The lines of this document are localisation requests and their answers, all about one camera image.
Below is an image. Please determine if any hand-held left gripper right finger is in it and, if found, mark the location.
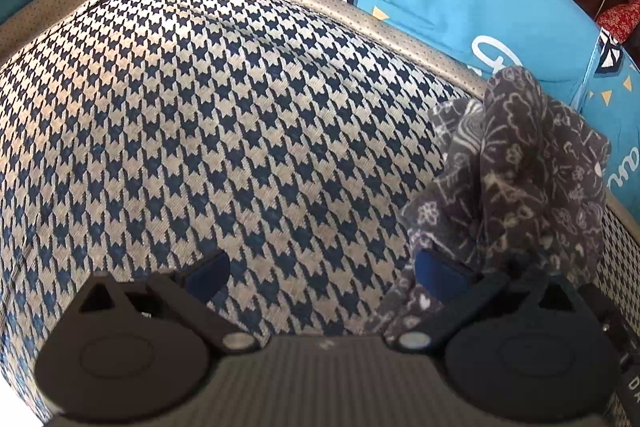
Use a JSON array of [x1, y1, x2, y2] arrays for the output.
[[397, 249, 582, 354]]

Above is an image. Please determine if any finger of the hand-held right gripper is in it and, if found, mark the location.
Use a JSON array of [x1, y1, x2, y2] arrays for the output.
[[502, 252, 551, 281]]

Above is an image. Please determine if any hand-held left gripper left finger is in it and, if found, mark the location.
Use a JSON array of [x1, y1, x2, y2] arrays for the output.
[[75, 249, 262, 356]]

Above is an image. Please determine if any grey doodle print fleece jacket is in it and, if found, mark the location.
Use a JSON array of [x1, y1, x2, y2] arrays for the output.
[[370, 67, 613, 339]]

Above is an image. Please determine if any houndstooth sofa seat cushion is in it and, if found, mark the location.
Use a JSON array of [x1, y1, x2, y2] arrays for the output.
[[0, 0, 640, 427]]

